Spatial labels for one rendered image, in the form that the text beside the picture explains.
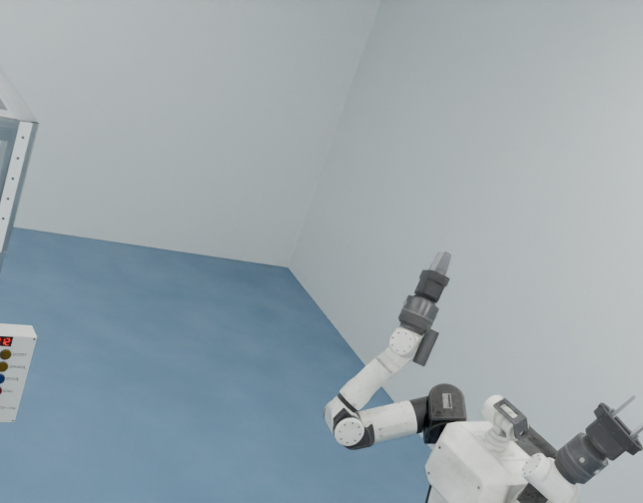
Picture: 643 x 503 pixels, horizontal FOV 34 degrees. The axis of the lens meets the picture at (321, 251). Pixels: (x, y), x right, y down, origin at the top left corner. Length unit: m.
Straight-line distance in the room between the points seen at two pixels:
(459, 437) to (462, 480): 0.11
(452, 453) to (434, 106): 3.28
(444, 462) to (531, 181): 2.45
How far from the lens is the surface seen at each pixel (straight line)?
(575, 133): 4.75
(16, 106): 2.66
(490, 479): 2.58
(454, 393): 2.79
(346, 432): 2.69
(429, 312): 2.69
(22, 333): 2.76
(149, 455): 4.47
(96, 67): 6.01
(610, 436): 2.30
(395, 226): 5.79
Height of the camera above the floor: 2.38
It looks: 19 degrees down
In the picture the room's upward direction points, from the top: 20 degrees clockwise
